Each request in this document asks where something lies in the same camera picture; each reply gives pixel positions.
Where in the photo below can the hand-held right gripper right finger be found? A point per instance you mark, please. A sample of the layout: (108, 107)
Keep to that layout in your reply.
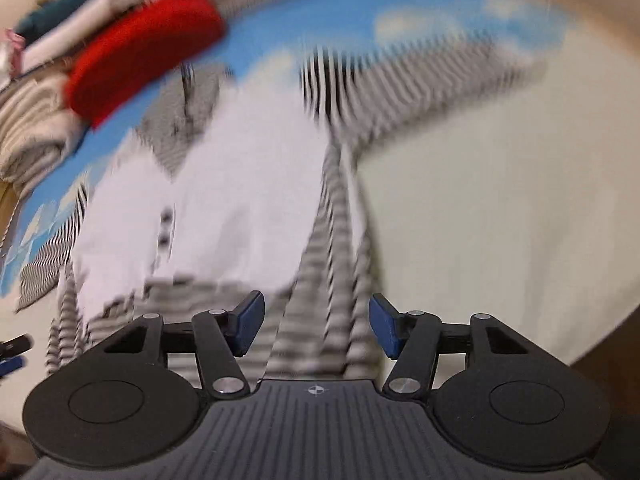
(384, 325)

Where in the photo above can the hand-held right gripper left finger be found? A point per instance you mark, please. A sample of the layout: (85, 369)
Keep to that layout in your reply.
(250, 322)

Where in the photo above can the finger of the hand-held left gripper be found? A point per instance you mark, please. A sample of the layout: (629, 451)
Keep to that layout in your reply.
(11, 366)
(17, 344)

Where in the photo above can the black white striped top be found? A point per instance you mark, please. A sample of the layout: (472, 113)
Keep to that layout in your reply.
(250, 185)

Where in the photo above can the wooden headboard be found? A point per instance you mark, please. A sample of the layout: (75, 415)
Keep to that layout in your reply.
(7, 210)

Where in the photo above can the blue cream patterned bed sheet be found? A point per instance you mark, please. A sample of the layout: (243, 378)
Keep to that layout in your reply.
(500, 210)

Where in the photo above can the speckled white folded quilt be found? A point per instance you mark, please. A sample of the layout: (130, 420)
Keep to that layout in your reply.
(35, 152)

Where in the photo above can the red folded blanket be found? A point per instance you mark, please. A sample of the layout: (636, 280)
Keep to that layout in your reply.
(145, 55)

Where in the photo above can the white folded sheet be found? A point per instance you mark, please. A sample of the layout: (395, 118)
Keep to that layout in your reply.
(90, 27)

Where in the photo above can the teal shark plush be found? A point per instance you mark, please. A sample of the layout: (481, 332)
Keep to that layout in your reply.
(75, 2)

